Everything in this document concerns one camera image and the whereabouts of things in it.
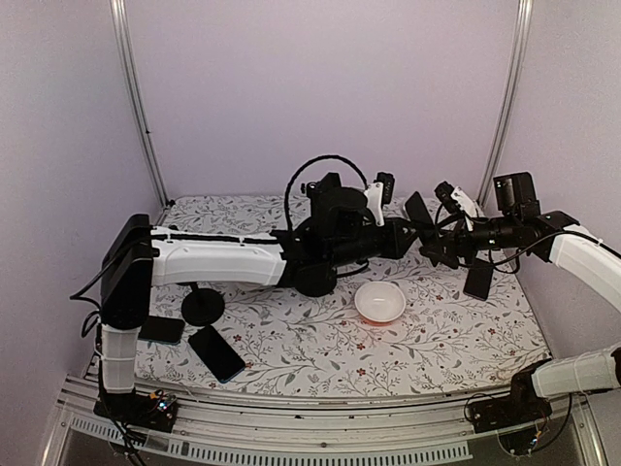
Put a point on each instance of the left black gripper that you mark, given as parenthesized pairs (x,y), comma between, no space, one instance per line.
(400,243)

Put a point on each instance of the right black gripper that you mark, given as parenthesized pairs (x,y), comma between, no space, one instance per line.
(450,240)

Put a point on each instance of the purple-backed black phone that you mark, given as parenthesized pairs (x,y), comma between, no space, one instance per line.
(478,280)

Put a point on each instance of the tall black phone stand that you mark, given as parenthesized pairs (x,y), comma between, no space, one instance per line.
(331,236)

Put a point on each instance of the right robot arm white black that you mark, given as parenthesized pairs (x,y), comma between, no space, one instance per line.
(554,237)

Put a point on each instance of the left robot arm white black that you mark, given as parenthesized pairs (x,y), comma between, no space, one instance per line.
(144,256)

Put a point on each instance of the black round-base phone stand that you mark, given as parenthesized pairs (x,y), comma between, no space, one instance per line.
(202,306)

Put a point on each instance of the blue-edged black phone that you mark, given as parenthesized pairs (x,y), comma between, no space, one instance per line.
(217,355)

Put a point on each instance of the white bowl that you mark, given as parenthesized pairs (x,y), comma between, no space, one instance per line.
(379,302)

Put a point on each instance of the floral patterned table mat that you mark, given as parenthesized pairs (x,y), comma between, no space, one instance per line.
(295,346)

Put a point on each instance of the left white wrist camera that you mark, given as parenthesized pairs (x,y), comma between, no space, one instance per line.
(379,193)

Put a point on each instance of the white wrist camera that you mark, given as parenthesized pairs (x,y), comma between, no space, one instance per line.
(458,202)
(379,193)

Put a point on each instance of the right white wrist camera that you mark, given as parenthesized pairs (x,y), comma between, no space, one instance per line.
(458,202)

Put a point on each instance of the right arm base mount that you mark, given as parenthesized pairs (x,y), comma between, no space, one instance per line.
(519,418)

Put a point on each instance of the left aluminium frame post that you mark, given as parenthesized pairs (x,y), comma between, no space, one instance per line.
(131,78)

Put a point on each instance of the aluminium frame post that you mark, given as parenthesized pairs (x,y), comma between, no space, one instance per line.
(515,65)
(131,78)

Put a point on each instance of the right aluminium frame post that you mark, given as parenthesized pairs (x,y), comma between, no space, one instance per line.
(515,65)

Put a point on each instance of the front aluminium rail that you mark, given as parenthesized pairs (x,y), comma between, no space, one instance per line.
(217,427)

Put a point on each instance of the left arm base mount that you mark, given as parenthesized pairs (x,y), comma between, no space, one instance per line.
(154,411)

